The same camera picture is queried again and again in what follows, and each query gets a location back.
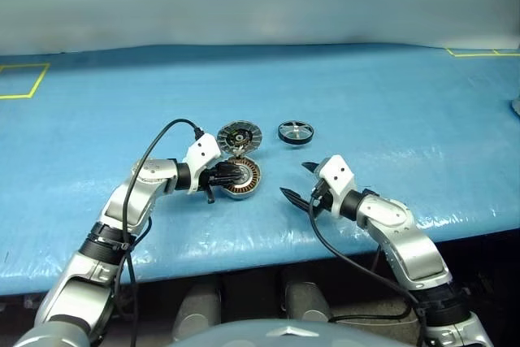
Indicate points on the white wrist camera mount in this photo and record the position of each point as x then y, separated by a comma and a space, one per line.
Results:
203, 152
337, 176

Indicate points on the blue plastic table cover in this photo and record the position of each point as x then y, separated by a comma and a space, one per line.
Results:
365, 91

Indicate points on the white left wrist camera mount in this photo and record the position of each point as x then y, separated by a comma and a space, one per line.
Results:
203, 152

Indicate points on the black spoked rotor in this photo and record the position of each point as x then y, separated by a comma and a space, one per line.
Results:
295, 131

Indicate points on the motor housing with copper windings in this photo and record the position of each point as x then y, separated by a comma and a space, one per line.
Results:
254, 178

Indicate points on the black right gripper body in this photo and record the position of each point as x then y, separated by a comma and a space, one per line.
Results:
321, 198

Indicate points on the round hinged motor lid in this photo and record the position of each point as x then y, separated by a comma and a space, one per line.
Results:
252, 135

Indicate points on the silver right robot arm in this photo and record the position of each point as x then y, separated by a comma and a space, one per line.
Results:
406, 237

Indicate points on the dark grey rounded shape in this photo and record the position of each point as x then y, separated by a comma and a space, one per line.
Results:
306, 302
197, 310

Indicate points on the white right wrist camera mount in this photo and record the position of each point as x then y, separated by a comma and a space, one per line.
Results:
337, 176

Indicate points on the grey object at table edge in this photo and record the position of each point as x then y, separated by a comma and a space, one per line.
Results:
516, 106

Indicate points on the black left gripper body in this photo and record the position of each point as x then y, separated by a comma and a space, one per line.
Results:
209, 180

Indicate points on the grey robot torso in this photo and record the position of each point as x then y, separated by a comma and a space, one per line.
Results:
284, 332

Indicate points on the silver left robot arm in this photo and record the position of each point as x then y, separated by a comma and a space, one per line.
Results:
122, 200

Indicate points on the yellow tape square outline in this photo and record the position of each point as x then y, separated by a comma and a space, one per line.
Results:
38, 81
467, 55

